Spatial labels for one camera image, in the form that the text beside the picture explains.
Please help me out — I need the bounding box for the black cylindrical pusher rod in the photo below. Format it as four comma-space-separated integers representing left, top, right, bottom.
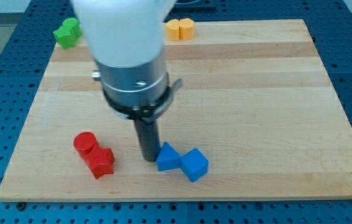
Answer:
134, 119, 161, 162

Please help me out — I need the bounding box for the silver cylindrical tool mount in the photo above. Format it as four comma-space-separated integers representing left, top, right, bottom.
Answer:
91, 50, 183, 123

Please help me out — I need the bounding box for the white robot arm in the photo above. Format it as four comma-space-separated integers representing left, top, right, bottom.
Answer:
72, 0, 182, 162

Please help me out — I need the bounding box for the blue triangle block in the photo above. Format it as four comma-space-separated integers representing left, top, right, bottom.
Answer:
156, 142, 181, 171

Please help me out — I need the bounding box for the red star block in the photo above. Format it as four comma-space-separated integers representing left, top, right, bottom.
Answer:
84, 144, 115, 179

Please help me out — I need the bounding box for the blue cube block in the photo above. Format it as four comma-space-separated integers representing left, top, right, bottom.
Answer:
180, 148, 209, 182

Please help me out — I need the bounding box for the red cylinder block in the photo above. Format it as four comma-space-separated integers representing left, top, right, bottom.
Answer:
73, 132, 98, 159

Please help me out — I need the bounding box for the yellow cylinder block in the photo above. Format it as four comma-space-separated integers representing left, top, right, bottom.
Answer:
179, 18, 195, 40

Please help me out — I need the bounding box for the green star block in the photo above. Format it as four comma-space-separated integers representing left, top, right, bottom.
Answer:
53, 26, 76, 49

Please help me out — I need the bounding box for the green cylinder block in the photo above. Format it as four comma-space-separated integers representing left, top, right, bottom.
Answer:
62, 17, 82, 39

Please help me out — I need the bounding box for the wooden board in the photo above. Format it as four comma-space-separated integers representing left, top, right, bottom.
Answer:
0, 19, 352, 202

